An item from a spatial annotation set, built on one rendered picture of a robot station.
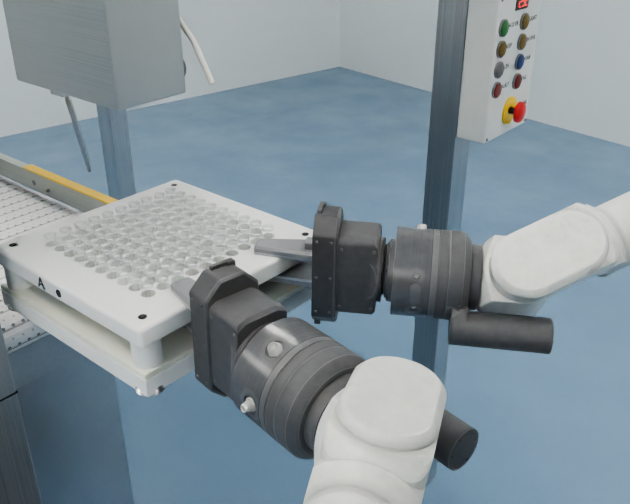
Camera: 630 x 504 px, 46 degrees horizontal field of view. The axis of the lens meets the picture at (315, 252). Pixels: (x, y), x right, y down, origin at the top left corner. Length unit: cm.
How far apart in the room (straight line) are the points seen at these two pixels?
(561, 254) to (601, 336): 188
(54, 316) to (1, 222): 43
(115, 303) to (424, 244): 29
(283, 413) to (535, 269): 28
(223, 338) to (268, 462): 137
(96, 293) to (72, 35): 36
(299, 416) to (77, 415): 72
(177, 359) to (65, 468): 60
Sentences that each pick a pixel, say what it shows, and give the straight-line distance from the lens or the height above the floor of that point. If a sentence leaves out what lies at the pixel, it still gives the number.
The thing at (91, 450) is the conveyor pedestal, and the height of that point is 52.
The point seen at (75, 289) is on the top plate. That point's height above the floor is 100.
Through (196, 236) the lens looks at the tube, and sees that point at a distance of 78.
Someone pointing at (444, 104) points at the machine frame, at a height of 95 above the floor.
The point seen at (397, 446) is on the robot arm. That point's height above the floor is 105.
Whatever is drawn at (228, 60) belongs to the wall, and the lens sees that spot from 513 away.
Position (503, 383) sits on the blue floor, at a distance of 227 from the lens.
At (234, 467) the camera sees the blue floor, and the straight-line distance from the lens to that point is 196.
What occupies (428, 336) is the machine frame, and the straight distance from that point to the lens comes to 164.
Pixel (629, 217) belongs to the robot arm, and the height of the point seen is 105.
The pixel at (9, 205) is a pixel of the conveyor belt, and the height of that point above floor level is 88.
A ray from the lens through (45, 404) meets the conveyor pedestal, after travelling 117.
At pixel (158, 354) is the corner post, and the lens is 67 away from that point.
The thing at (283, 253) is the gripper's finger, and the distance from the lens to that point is 73.
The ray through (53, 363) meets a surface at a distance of 101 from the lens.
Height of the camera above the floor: 135
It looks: 28 degrees down
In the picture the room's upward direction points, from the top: straight up
